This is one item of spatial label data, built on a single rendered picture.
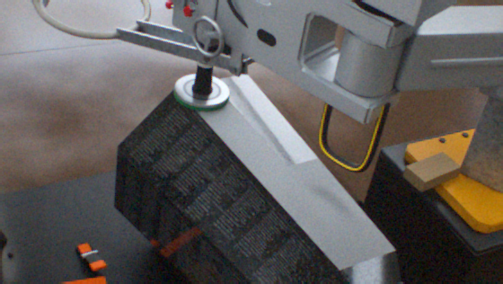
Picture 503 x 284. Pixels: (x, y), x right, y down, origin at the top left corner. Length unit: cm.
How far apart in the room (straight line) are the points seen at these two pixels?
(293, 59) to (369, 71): 28
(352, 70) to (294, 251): 61
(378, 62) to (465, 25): 32
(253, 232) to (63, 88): 209
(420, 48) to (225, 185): 85
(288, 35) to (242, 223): 66
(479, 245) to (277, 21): 105
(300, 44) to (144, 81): 216
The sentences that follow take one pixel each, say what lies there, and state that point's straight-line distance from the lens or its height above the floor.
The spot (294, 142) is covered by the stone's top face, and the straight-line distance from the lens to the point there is 301.
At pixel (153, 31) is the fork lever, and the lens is 334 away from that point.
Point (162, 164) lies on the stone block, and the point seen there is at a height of 64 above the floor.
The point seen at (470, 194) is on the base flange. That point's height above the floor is 78.
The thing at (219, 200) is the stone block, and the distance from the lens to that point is 286.
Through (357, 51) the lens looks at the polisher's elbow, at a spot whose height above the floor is 138.
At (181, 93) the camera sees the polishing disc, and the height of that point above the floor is 83.
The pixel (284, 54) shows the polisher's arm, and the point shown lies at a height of 124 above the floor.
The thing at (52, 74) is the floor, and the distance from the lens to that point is 468.
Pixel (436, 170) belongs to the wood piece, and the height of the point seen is 83.
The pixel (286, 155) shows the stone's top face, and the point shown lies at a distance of 294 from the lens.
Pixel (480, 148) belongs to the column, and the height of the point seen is 92.
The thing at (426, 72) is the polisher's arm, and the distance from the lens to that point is 261.
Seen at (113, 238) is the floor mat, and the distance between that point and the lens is 365.
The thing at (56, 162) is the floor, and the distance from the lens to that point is 406.
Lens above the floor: 259
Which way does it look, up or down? 37 degrees down
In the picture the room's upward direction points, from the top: 11 degrees clockwise
